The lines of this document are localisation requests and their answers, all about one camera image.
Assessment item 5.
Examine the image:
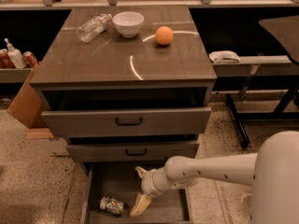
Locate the bottom grey drawer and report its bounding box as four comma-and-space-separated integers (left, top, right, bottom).
80, 161, 193, 224

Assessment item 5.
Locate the black table leg frame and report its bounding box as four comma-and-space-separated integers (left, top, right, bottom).
225, 84, 299, 149

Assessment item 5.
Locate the white pump bottle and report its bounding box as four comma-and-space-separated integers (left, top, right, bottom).
5, 38, 26, 69

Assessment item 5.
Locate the clear plastic water bottle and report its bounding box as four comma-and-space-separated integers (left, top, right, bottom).
76, 14, 112, 43

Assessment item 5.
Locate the green 7up can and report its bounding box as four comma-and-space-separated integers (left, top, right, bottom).
99, 196, 124, 216

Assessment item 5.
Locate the dark side table top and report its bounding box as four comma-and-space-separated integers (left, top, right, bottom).
259, 15, 299, 64

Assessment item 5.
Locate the middle grey drawer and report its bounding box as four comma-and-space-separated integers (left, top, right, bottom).
66, 141, 199, 162

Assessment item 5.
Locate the grey drawer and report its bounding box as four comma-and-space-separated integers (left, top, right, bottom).
66, 141, 199, 162
80, 161, 193, 224
42, 107, 211, 138

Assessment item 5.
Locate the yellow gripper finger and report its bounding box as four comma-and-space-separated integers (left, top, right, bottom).
130, 193, 151, 217
135, 166, 147, 178

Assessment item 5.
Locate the orange fruit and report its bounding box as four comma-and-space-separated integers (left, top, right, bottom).
155, 26, 174, 46

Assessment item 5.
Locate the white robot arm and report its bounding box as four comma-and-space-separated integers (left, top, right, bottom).
130, 131, 299, 224

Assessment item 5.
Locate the red soda can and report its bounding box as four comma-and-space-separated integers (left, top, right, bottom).
23, 51, 39, 67
0, 49, 15, 68

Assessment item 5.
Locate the grey drawer cabinet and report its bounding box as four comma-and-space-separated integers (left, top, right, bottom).
30, 5, 218, 224

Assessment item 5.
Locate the folded white cloth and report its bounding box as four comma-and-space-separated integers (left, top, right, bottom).
209, 50, 240, 63

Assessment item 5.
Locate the top grey drawer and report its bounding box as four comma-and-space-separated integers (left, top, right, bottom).
42, 107, 211, 138

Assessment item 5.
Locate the brown cardboard box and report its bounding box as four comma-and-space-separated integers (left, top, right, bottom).
7, 65, 47, 129

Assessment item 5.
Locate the white ceramic bowl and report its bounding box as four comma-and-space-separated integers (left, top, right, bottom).
112, 11, 144, 38

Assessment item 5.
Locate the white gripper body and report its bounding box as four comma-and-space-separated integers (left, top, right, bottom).
141, 168, 196, 198

